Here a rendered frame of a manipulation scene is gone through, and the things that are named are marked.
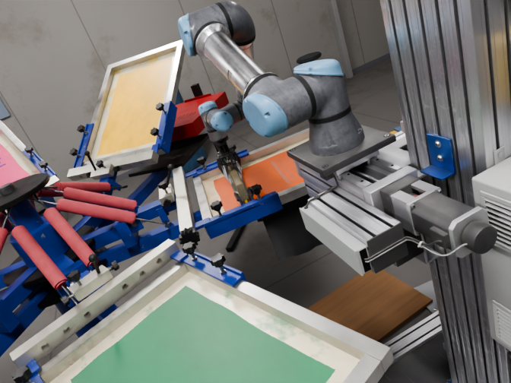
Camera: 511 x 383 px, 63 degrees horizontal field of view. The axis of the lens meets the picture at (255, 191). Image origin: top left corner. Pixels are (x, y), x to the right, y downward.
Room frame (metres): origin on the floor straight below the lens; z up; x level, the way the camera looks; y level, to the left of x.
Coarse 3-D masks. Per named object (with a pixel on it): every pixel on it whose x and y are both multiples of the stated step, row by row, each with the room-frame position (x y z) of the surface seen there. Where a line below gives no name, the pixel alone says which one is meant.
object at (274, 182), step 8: (272, 176) 1.69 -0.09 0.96; (264, 184) 1.65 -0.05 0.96; (272, 184) 1.62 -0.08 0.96; (280, 184) 1.59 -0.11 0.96; (288, 184) 1.56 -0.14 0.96; (296, 184) 1.54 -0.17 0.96; (232, 192) 1.69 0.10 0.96; (264, 192) 1.57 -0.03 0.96; (224, 200) 1.64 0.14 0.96; (232, 200) 1.61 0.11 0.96; (224, 208) 1.56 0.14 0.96; (232, 208) 1.54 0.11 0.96
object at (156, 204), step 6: (150, 204) 1.68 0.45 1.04; (156, 204) 1.66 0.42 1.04; (174, 204) 1.65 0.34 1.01; (138, 210) 1.67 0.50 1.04; (144, 210) 1.64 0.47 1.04; (150, 210) 1.64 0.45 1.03; (156, 210) 1.65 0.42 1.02; (168, 210) 1.65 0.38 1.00; (138, 216) 1.64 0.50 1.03; (144, 216) 1.64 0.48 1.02; (150, 216) 1.64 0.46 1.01; (156, 216) 1.65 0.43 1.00
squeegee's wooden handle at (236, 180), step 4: (228, 168) 1.71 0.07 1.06; (232, 168) 1.69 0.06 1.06; (228, 172) 1.80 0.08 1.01; (232, 172) 1.65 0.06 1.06; (236, 172) 1.64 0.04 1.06; (232, 176) 1.61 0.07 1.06; (236, 176) 1.59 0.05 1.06; (236, 180) 1.55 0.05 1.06; (240, 180) 1.54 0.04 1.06; (236, 184) 1.51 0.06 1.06; (240, 184) 1.50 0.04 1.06; (236, 188) 1.55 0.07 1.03; (240, 188) 1.50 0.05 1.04; (244, 188) 1.50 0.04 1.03; (240, 192) 1.50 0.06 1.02; (244, 192) 1.50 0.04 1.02; (240, 196) 1.50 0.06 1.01; (244, 196) 1.50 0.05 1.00; (248, 196) 1.51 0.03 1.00; (244, 200) 1.50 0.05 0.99
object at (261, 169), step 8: (264, 160) 1.91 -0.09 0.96; (272, 160) 1.87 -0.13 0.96; (248, 168) 1.89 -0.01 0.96; (256, 168) 1.85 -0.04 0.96; (264, 168) 1.82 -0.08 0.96; (272, 168) 1.78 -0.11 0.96; (248, 176) 1.79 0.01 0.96; (256, 176) 1.76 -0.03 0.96; (264, 176) 1.73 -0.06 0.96; (216, 184) 1.84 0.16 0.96; (224, 184) 1.81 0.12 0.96; (248, 184) 1.71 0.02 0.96; (224, 192) 1.72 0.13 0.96
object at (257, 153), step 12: (300, 132) 2.00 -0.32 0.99; (276, 144) 1.97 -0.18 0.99; (288, 144) 1.98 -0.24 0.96; (252, 156) 1.96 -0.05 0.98; (216, 168) 1.95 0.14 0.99; (204, 180) 1.95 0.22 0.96; (204, 192) 1.72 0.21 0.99; (288, 192) 1.42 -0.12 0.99; (300, 192) 1.42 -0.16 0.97; (204, 204) 1.60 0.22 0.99; (204, 216) 1.49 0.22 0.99
